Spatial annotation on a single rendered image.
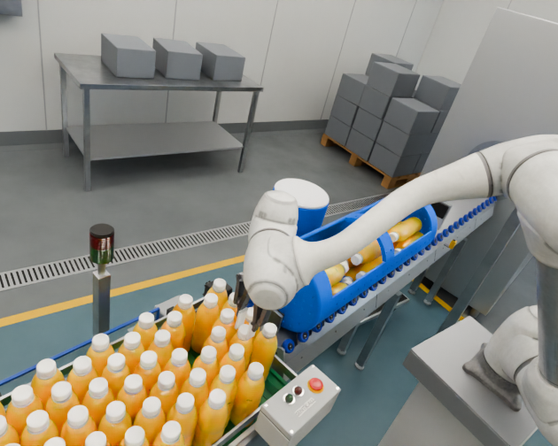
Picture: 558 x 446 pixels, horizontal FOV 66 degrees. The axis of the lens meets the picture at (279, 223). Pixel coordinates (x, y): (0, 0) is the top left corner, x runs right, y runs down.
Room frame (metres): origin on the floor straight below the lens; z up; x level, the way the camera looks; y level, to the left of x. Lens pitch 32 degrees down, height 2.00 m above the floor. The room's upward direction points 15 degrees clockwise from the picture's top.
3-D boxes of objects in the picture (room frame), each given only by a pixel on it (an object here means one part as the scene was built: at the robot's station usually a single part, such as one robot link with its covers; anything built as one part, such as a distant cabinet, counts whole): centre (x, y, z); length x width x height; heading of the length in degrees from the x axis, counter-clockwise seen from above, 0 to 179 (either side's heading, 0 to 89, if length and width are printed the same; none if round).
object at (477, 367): (0.99, -0.79, 1.09); 0.22 x 0.18 x 0.06; 142
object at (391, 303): (1.84, -0.71, 0.31); 0.06 x 0.06 x 0.63; 55
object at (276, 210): (0.83, 0.01, 1.47); 0.13 x 0.11 x 0.16; 7
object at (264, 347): (0.87, -0.06, 1.00); 0.07 x 0.07 x 0.19
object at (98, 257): (0.91, 0.46, 1.18); 0.06 x 0.06 x 0.05
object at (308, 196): (1.88, -0.07, 1.03); 0.28 x 0.28 x 0.01
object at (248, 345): (0.84, 0.01, 1.00); 0.07 x 0.07 x 0.19
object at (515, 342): (0.97, -0.79, 1.23); 0.18 x 0.16 x 0.22; 7
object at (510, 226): (2.06, -1.17, 0.85); 0.06 x 0.06 x 1.70; 55
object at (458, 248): (2.65, -1.27, 0.31); 0.06 x 0.06 x 0.63; 55
